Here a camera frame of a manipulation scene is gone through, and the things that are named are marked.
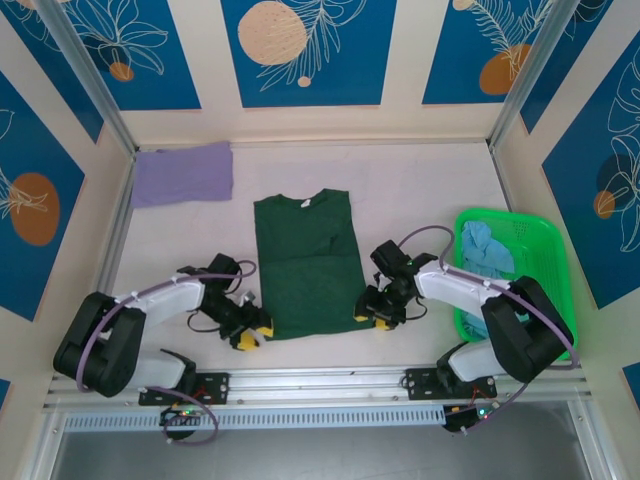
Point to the purple t-shirt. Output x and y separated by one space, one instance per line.
185 175

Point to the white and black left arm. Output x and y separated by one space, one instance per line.
100 345

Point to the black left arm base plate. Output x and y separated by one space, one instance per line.
215 385

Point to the dark green t-shirt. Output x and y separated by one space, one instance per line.
310 280

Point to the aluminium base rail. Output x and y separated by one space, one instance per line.
320 385

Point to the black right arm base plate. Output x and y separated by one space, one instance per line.
420 384

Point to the aluminium frame post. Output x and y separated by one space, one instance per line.
530 75
91 75

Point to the light blue t-shirt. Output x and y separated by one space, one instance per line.
485 250

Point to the green plastic basket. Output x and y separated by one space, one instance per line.
540 245

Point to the blue floral wall panel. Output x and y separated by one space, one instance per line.
590 45
150 85
310 50
460 50
590 200
45 60
30 240

